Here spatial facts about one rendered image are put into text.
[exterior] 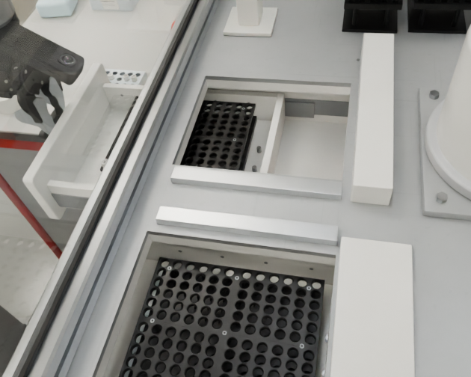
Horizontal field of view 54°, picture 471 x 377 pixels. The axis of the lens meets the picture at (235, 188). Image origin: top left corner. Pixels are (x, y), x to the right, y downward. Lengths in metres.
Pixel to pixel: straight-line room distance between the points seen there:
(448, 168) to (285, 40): 0.39
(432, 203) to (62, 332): 0.45
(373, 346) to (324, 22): 0.60
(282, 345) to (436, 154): 0.31
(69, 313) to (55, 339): 0.03
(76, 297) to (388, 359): 0.33
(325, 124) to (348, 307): 0.43
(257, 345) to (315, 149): 0.39
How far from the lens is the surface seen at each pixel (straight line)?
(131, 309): 0.69
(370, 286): 0.54
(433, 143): 0.66
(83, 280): 0.55
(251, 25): 0.90
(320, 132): 0.86
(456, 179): 0.63
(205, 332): 0.59
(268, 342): 0.57
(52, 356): 0.53
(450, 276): 0.58
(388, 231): 0.60
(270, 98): 0.83
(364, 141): 0.64
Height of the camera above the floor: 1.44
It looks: 52 degrees down
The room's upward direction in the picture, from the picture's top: 9 degrees counter-clockwise
